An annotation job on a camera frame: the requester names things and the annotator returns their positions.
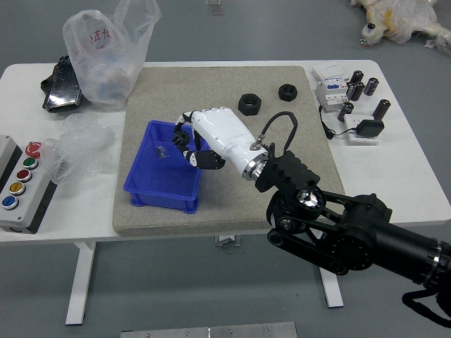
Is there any grey-brown mat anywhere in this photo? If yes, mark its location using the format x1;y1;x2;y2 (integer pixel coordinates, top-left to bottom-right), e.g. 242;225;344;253
111;65;347;237

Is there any metal bracket under table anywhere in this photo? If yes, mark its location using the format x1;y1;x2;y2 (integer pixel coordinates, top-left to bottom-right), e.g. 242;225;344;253
214;234;242;247

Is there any plush toy in plastic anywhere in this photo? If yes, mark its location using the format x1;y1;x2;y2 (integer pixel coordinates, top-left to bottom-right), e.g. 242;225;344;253
350;0;451;57

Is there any blue plastic box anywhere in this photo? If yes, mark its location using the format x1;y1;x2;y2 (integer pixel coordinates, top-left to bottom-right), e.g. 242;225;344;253
123;120;205;215

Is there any crumpled clear plastic wrap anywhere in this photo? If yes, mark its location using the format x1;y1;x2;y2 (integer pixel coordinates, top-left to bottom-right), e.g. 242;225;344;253
42;113;119;184

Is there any white circuit breaker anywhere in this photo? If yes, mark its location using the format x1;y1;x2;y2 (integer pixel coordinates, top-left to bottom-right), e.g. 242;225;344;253
314;79;352;113

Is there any grey push-button control box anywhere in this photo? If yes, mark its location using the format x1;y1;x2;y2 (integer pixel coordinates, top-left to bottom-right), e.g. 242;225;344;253
0;135;59;235

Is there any grey metal plate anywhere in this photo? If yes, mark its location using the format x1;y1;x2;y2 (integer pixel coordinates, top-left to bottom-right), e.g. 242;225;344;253
120;320;298;338

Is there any black plastic housing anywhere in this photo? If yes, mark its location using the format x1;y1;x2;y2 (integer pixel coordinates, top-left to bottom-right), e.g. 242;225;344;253
40;55;84;115

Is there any black adapter cord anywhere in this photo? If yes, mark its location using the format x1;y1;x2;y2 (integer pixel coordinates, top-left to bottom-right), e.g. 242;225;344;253
318;104;359;141

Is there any white table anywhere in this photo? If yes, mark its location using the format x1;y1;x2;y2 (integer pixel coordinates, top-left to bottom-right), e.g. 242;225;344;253
0;59;451;244

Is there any clear plastic bag red print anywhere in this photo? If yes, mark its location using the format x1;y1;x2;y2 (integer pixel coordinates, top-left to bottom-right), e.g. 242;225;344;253
62;0;162;113

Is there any white power socket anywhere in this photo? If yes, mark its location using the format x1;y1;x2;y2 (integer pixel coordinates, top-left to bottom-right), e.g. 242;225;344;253
343;113;381;146

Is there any black power adapter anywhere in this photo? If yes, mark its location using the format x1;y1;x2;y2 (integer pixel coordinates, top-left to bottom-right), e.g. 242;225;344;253
355;118;385;138

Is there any white table leg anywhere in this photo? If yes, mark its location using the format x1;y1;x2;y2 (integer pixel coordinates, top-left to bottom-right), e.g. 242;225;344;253
315;262;345;309
65;242;97;326

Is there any small black nut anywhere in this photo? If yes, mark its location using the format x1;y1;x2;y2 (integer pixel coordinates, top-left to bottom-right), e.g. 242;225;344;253
278;83;299;101

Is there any small white carton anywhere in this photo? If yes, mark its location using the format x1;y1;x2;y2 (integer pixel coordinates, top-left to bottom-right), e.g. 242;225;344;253
311;64;348;82

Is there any big black nut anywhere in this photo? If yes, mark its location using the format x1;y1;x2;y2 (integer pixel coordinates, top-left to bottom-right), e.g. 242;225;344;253
237;93;263;116

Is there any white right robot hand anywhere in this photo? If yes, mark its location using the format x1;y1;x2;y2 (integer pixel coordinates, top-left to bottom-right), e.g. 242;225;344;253
171;106;271;175

